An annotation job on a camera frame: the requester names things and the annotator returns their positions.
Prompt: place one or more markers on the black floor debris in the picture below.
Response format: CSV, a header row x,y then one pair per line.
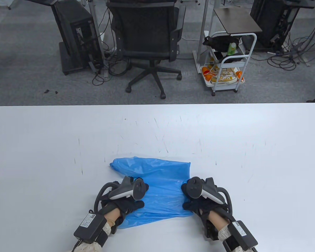
x,y
46,91

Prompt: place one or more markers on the black hand controller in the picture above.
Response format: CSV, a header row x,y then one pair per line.
x,y
137,189
194,187

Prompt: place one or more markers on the green bottle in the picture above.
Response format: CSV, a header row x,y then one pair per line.
x,y
231,49

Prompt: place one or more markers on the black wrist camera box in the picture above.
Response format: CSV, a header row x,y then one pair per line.
x,y
241,233
90,227

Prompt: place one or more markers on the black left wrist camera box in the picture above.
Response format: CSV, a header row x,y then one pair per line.
x,y
90,227

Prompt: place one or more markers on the person's left forearm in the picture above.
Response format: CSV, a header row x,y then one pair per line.
x,y
113,216

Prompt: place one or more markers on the black computer tower on stand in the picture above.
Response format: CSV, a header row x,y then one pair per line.
x,y
68,26

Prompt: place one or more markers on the person's right forearm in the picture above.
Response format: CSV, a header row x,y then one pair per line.
x,y
216,220

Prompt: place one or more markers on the white metal desk leg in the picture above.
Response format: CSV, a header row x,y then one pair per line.
x,y
203,26

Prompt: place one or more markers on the silver metal desk leg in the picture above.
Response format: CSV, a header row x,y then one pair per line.
x,y
94,23

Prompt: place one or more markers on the person's right hand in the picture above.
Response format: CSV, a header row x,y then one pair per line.
x,y
194,206

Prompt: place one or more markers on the person's left hand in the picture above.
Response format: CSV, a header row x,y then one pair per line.
x,y
128,206

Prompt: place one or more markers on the black right hand controller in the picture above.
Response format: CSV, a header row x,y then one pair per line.
x,y
194,187

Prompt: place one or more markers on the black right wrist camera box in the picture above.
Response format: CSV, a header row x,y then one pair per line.
x,y
241,233

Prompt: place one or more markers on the white rolling utility cart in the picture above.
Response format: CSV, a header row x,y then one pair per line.
x,y
254,42

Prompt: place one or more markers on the black mesh office chair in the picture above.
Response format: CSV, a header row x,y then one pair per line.
x,y
144,26

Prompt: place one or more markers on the black bag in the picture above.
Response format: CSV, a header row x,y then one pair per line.
x,y
220,43

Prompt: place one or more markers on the black left hand controller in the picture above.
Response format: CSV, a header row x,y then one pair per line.
x,y
137,189

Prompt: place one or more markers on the dark brown side table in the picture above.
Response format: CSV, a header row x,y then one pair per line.
x,y
236,21

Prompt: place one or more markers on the yellow sneaker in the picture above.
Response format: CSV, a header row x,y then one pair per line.
x,y
225,78

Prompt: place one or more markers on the blue plastic bag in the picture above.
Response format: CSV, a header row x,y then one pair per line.
x,y
162,178

